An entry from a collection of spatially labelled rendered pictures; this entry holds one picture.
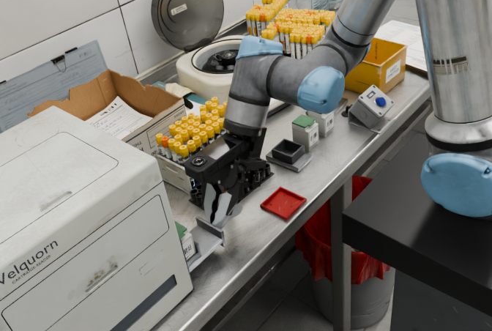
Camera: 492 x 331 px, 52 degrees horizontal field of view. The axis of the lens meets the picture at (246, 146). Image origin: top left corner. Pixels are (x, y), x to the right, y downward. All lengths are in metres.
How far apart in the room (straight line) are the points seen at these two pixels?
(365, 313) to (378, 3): 1.20
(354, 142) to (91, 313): 0.70
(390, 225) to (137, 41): 0.89
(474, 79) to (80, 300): 0.59
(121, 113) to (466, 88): 0.88
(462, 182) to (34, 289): 0.57
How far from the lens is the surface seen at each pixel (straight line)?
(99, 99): 1.35
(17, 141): 0.86
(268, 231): 0.99
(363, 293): 1.72
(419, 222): 0.92
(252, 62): 0.86
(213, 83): 1.26
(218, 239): 0.94
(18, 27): 1.29
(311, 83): 0.81
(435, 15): 0.66
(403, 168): 1.01
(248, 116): 0.87
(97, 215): 0.70
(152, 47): 1.51
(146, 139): 1.10
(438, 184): 0.75
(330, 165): 1.13
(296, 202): 1.04
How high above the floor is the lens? 1.59
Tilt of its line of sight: 36 degrees down
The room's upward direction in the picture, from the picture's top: 8 degrees counter-clockwise
